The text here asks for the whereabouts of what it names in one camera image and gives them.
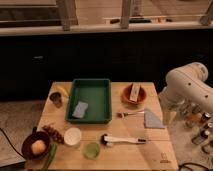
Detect green vegetable stalk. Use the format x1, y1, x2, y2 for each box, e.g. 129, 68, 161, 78
41, 144, 57, 171

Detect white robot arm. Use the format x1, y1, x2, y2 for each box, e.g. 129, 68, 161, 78
158, 62, 213, 125

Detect white dish brush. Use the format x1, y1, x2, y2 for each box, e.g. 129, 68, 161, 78
101, 134, 146, 145

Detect black cable left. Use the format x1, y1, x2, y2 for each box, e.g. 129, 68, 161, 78
0, 128, 26, 162

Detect orange bowl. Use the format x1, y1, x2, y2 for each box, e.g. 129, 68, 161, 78
121, 83, 146, 105

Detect fork with wooden handle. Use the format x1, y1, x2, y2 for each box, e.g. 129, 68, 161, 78
117, 112, 144, 118

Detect green cup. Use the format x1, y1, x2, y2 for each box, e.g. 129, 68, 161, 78
83, 142, 100, 159

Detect grey folded cloth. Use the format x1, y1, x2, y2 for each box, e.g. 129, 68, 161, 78
144, 108, 165, 129

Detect spice bottles on floor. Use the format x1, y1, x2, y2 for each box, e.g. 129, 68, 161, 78
185, 113, 211, 145

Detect brown grape bunch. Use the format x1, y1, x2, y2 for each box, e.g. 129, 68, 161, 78
42, 125, 64, 144

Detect green plastic tray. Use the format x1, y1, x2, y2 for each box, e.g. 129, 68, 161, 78
65, 79, 112, 124

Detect grey blue sponge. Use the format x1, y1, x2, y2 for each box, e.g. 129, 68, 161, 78
72, 101, 88, 118

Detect small cardboard box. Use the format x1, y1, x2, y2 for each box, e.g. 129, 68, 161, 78
130, 83, 140, 102

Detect white cup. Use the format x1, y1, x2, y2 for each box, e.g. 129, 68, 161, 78
64, 127, 82, 146

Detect yellow potato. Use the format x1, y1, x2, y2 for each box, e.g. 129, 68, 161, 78
31, 140, 46, 155

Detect yellow banana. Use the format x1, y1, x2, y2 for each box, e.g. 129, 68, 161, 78
55, 85, 69, 98

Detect dark brown bowl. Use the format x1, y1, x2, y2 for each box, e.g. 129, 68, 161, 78
21, 131, 50, 160

